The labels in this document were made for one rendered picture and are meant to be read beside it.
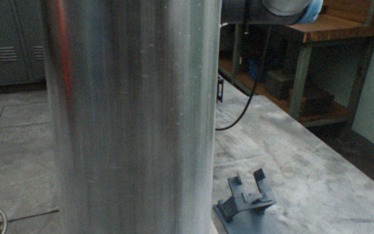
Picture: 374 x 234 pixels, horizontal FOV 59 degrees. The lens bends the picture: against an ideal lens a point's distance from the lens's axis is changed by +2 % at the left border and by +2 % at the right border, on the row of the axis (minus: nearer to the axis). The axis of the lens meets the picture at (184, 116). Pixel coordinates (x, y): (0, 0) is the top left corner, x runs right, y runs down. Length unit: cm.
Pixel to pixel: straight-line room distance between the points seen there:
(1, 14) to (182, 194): 330
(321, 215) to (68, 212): 65
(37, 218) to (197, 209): 186
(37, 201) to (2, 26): 182
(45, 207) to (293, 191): 153
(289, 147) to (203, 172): 81
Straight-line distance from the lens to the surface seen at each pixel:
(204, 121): 15
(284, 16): 50
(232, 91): 159
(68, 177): 16
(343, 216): 79
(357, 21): 241
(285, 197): 79
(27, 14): 336
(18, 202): 216
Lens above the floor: 130
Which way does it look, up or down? 28 degrees down
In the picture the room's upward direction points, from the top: straight up
